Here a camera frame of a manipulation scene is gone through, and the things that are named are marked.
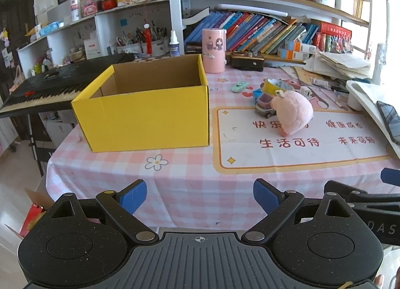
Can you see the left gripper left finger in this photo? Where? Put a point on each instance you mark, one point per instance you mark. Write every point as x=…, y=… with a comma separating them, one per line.
x=119, y=208

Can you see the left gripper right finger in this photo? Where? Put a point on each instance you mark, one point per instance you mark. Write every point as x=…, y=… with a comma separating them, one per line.
x=280, y=208

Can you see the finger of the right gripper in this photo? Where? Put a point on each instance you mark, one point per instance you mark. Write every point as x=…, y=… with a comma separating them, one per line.
x=390, y=176
x=354, y=195

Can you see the pink plush pig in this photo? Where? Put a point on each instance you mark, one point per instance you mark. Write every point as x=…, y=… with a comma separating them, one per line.
x=293, y=111

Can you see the toy car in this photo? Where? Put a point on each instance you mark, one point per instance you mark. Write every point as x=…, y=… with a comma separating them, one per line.
x=263, y=105

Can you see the blue toy piece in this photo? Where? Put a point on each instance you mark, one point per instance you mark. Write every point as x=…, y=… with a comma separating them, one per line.
x=256, y=94

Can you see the white charger plug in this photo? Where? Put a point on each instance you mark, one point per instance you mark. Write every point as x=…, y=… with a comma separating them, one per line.
x=306, y=92

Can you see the mint green correction tape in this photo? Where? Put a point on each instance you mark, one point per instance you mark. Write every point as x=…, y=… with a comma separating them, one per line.
x=239, y=87

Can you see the yellow tape roll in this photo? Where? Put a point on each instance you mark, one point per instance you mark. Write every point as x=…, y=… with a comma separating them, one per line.
x=271, y=86

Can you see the person right hand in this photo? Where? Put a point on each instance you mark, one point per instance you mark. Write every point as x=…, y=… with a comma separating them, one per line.
x=379, y=281

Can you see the black smartphone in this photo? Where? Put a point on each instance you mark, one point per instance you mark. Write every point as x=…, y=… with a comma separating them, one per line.
x=391, y=120

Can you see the white desk mat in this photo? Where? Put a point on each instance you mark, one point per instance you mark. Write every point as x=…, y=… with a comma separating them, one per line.
x=246, y=143

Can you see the white desk lamp base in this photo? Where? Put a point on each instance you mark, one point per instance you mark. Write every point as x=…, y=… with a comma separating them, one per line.
x=368, y=94

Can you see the yellow cardboard box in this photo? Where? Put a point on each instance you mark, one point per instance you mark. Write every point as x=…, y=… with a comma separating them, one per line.
x=145, y=105

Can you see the stack of papers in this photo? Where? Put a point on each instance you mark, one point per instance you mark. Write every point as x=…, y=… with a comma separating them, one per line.
x=338, y=66

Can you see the black electronic keyboard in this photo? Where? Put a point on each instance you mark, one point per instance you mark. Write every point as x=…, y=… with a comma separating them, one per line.
x=55, y=89

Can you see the dark brown wooden box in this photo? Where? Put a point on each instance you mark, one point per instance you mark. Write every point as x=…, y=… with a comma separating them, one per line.
x=247, y=61

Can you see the red dictionary book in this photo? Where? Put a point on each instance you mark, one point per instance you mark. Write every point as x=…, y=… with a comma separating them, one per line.
x=330, y=29

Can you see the spray bottle blue label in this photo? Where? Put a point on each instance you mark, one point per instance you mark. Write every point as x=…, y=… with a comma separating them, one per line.
x=174, y=46

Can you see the pink cylinder humidifier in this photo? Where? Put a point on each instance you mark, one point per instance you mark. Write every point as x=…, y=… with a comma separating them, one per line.
x=214, y=50

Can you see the white bookshelf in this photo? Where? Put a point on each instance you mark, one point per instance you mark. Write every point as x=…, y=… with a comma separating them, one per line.
x=174, y=14

